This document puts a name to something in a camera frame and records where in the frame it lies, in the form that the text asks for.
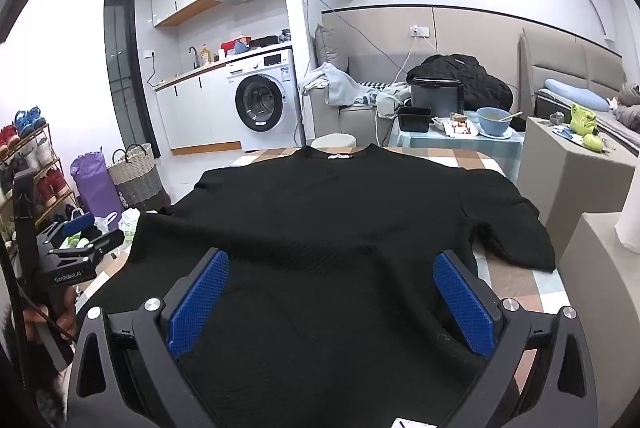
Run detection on grey container with black lid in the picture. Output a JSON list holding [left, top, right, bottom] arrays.
[[410, 77, 463, 119]]

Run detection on green toy figure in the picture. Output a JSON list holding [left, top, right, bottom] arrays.
[[570, 103, 601, 136]]

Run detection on black jacket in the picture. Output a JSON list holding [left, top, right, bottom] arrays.
[[406, 53, 515, 119]]

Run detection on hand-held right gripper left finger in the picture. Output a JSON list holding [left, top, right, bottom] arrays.
[[67, 248, 231, 428]]

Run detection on wicker laundry basket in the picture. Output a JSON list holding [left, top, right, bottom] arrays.
[[107, 143, 171, 211]]

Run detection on white kitchen counter cabinet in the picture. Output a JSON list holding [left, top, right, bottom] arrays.
[[154, 58, 243, 155]]

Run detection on beige sofa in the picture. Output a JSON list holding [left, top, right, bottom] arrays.
[[310, 81, 401, 149]]

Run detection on light blue clothes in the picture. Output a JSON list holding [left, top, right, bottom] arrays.
[[299, 62, 362, 106]]

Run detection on white green plastic bag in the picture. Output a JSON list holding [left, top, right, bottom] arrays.
[[117, 207, 143, 249]]

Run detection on white paper towel roll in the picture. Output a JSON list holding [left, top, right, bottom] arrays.
[[616, 153, 640, 254]]

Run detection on light blue pillow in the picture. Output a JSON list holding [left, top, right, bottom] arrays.
[[544, 78, 611, 112]]

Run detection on wooden shoe rack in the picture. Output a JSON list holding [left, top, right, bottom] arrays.
[[0, 106, 81, 249]]

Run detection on beige curved ledge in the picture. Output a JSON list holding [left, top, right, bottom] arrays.
[[557, 211, 640, 409]]

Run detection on black knit sweater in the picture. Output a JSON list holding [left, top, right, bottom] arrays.
[[87, 143, 557, 428]]

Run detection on checkered blanket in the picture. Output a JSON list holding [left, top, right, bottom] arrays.
[[75, 147, 568, 428]]

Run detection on blue bowl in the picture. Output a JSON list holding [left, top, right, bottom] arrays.
[[476, 107, 512, 137]]

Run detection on grey cushion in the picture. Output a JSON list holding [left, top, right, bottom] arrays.
[[314, 24, 349, 74]]

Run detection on black glass door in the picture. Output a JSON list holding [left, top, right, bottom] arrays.
[[103, 0, 161, 159]]

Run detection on black plastic tray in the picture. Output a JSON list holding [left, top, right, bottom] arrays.
[[396, 107, 432, 133]]

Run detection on purple bag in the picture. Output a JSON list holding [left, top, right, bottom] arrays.
[[70, 151, 123, 219]]

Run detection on white washing machine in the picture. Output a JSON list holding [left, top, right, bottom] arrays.
[[225, 48, 301, 152]]

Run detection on small table with checkered cloth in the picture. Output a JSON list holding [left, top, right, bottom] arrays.
[[387, 111, 526, 189]]

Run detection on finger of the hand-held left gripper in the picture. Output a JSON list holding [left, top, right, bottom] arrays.
[[37, 212, 97, 254], [47, 228, 126, 261]]

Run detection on person's left hand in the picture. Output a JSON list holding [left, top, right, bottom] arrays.
[[22, 291, 78, 344]]

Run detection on food box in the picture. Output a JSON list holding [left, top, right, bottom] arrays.
[[432, 113, 476, 136]]

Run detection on beige side cabinet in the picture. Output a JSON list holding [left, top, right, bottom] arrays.
[[516, 115, 637, 229]]

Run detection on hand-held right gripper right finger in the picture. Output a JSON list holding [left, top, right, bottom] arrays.
[[432, 249, 601, 428]]

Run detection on beige upholstered bed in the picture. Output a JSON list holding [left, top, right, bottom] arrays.
[[517, 28, 640, 159]]

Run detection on white round stool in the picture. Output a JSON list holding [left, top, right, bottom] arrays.
[[312, 133, 357, 152]]

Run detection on grey green clothes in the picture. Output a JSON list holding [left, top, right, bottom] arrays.
[[367, 83, 416, 119]]

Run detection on grey clothing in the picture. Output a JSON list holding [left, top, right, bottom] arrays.
[[607, 83, 640, 131]]

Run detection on group of shoes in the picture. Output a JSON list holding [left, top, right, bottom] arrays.
[[0, 107, 68, 229]]

